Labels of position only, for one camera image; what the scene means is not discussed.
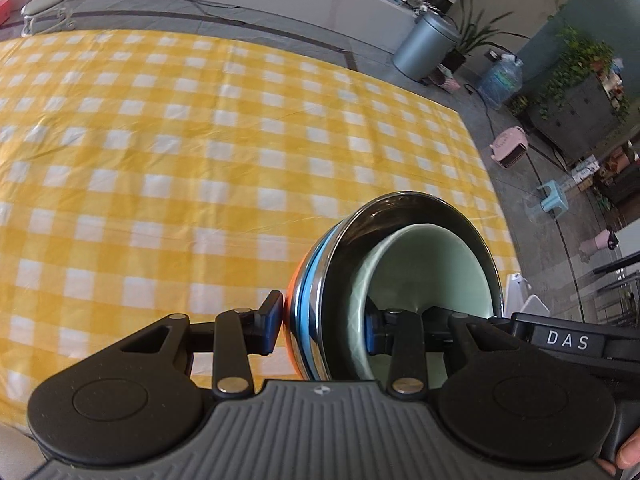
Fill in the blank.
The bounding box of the steel bowl orange outside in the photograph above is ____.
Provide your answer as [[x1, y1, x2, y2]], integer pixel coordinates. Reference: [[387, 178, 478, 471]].
[[283, 255, 307, 380]]

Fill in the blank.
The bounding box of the green ceramic bowl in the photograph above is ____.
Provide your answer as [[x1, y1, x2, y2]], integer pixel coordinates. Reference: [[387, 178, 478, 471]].
[[343, 223, 502, 380]]

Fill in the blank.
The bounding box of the steel bowl blue outside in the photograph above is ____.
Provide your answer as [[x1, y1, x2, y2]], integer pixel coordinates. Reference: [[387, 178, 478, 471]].
[[284, 191, 503, 388]]

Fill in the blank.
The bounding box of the person right hand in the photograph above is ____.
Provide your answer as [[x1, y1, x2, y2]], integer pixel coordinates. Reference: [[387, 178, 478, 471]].
[[597, 429, 640, 476]]

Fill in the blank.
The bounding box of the yellow checkered tablecloth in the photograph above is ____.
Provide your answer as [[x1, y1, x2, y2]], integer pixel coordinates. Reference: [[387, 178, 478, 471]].
[[1, 30, 518, 428]]

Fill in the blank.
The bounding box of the small blue plastic stool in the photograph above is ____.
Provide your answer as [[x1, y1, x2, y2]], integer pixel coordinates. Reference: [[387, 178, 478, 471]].
[[536, 180, 570, 220]]

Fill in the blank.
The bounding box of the grey drawer cabinet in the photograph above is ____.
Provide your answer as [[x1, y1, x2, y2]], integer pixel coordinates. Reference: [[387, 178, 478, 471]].
[[528, 74, 620, 164]]

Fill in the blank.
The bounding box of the blue water jug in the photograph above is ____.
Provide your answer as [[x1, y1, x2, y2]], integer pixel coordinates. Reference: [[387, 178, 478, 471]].
[[477, 54, 523, 110]]

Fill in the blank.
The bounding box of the grey metal trash bin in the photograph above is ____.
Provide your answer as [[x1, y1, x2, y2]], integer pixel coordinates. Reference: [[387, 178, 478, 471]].
[[392, 11, 461, 81]]

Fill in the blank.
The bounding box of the tall green floor plant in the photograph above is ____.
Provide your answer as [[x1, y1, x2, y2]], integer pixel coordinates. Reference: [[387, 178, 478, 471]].
[[442, 0, 528, 74]]

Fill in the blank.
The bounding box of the trailing ivy plant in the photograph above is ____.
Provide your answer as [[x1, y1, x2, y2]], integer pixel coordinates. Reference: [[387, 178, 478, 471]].
[[537, 25, 630, 122]]

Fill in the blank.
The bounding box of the pink plastic storage box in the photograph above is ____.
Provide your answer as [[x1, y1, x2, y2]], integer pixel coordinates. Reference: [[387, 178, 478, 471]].
[[0, 0, 12, 24]]

